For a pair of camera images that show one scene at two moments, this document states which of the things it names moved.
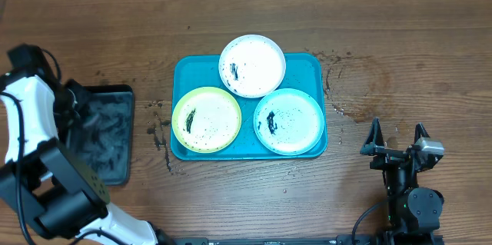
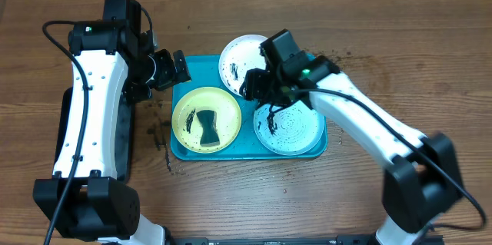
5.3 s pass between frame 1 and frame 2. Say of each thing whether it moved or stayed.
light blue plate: stayed
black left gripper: moved
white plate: stayed
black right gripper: moved
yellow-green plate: stayed
